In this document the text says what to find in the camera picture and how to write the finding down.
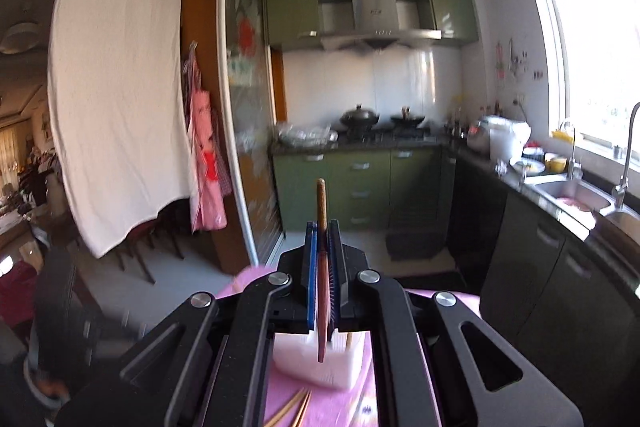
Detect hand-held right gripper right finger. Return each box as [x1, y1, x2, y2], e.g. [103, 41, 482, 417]
[329, 222, 585, 427]

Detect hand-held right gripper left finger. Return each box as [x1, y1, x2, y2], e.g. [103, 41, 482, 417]
[120, 222, 322, 427]

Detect white plastic utensil holder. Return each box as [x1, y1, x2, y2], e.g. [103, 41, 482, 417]
[272, 329, 372, 391]

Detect green base cabinets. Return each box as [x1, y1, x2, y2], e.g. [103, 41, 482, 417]
[271, 146, 444, 234]

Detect dark wooden chairs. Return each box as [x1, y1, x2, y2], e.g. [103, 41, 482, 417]
[112, 206, 187, 285]

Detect purple floral tablecloth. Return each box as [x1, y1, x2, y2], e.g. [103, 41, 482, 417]
[215, 264, 483, 427]

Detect pile of plastic bags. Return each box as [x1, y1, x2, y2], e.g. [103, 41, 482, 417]
[276, 124, 339, 148]

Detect gas stove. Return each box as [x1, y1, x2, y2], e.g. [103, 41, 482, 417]
[339, 129, 439, 144]

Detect pink checked apron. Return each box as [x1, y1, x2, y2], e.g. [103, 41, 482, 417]
[182, 41, 234, 234]

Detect black wok with lid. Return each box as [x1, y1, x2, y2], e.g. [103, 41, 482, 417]
[339, 104, 381, 131]

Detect sliding glass door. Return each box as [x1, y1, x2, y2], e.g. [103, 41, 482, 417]
[217, 0, 287, 264]

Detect dark base cabinets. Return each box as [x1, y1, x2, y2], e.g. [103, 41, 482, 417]
[439, 151, 640, 380]

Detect condiment bottles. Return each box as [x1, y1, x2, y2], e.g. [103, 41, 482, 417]
[444, 99, 503, 140]

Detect white rice cooker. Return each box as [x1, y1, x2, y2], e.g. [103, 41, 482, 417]
[467, 115, 532, 158]

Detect white hanging cloth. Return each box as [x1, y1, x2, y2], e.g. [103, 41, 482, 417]
[46, 0, 199, 259]

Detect steel sink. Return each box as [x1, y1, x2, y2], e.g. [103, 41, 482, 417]
[531, 176, 615, 214]

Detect steel range hood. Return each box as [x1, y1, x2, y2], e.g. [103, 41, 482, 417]
[317, 0, 444, 54]

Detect small steel faucet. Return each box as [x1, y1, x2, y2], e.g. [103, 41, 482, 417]
[558, 120, 584, 180]

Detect round ceiling lamp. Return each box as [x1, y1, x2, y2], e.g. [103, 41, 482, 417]
[0, 21, 42, 56]

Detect tall steel faucet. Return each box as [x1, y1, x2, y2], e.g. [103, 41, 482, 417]
[611, 102, 640, 208]

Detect window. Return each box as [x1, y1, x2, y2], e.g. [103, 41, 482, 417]
[536, 0, 640, 160]

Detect green wall cabinets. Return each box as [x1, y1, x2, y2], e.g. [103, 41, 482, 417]
[265, 0, 482, 54]

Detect wall hooks with utensils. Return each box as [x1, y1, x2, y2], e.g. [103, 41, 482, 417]
[492, 38, 543, 82]

